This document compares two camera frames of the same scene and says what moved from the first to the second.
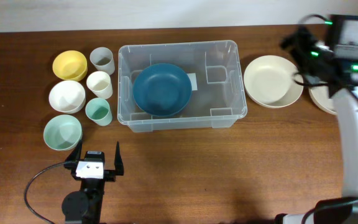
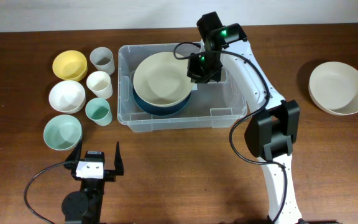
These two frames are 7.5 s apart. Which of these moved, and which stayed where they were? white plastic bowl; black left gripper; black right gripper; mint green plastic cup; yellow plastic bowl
Moved: black right gripper
Stayed: black left gripper; mint green plastic cup; yellow plastic bowl; white plastic bowl
